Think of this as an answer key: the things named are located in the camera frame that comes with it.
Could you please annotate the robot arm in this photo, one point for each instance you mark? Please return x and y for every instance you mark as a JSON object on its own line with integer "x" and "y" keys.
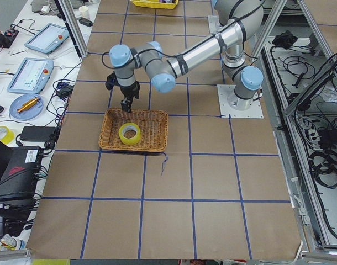
{"x": 238, "y": 22}

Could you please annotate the blue plate with brass part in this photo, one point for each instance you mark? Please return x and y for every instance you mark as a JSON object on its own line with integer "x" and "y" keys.
{"x": 26, "y": 107}

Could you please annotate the aluminium frame post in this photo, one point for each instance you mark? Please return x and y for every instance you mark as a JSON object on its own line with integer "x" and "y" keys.
{"x": 66, "y": 11}

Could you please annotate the black computer box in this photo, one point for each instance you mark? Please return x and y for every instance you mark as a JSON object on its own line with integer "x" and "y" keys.
{"x": 18, "y": 169}

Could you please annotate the teach pendant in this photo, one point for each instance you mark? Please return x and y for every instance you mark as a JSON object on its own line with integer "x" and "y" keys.
{"x": 31, "y": 76}
{"x": 48, "y": 39}

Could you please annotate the black power adapter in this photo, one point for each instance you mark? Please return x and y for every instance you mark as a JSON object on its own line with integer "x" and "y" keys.
{"x": 85, "y": 21}

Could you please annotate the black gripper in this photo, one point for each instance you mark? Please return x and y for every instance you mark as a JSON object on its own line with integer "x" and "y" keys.
{"x": 130, "y": 91}

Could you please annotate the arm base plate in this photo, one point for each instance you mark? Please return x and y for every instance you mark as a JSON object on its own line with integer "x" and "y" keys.
{"x": 233, "y": 107}
{"x": 214, "y": 25}

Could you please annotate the right teach pendant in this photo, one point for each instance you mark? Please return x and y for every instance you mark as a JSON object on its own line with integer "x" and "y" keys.
{"x": 48, "y": 39}

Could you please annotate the spare yellow tape roll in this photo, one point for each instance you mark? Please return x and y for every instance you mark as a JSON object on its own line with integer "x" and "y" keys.
{"x": 6, "y": 135}

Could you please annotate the brown wicker basket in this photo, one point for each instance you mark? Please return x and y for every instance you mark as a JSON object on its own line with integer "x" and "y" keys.
{"x": 152, "y": 123}

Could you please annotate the left teach pendant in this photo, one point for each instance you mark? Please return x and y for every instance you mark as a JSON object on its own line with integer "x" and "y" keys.
{"x": 31, "y": 76}

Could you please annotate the yellow plastic basket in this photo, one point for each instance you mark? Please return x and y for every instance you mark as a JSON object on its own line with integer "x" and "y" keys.
{"x": 156, "y": 4}

